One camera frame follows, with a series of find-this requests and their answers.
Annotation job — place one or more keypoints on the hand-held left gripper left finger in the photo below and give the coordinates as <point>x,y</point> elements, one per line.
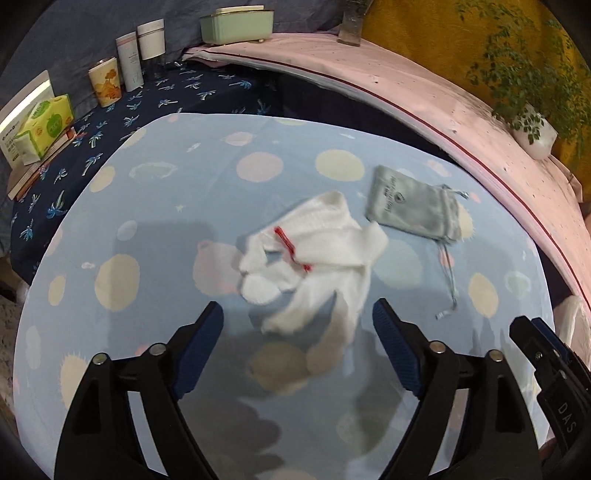
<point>198,355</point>

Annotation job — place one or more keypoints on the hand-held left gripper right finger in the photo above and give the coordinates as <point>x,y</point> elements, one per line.
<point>397,350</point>

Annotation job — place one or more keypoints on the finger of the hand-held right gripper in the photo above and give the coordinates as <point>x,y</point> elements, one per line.
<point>526,337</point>
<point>547,330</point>

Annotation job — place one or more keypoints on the bin with white plastic liner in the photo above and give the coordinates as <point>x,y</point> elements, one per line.
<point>575,318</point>

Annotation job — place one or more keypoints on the light blue dotted tablecloth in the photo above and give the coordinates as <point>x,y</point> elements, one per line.
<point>161,184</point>

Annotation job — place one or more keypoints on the white plant pot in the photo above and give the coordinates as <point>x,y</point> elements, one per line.
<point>538,141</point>

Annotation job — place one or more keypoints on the brown book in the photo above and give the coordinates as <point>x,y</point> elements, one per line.
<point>32,173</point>

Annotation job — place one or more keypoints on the navy palm print cloth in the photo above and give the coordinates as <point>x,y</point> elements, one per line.
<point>194,92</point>

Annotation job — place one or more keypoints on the green leafy plant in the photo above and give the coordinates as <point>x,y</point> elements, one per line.
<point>512,64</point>

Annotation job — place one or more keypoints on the pink cloth covered ledge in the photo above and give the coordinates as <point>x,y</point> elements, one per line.
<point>392,78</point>

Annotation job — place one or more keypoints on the green tissue box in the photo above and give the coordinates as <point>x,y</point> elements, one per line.
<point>44,127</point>

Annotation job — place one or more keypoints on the cream cup with orange print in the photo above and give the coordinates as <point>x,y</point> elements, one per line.
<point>105,83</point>

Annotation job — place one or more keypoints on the white tube bottle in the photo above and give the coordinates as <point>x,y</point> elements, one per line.
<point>130,62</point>

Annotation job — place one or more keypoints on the white jar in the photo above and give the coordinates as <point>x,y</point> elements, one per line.
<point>151,39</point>

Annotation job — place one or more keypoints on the yellow cloth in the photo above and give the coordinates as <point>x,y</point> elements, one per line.
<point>415,23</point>

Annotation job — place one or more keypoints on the glass vase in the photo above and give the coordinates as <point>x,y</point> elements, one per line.
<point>353,23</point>

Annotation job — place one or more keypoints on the mint green box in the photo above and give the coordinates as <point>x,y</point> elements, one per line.
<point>235,25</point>

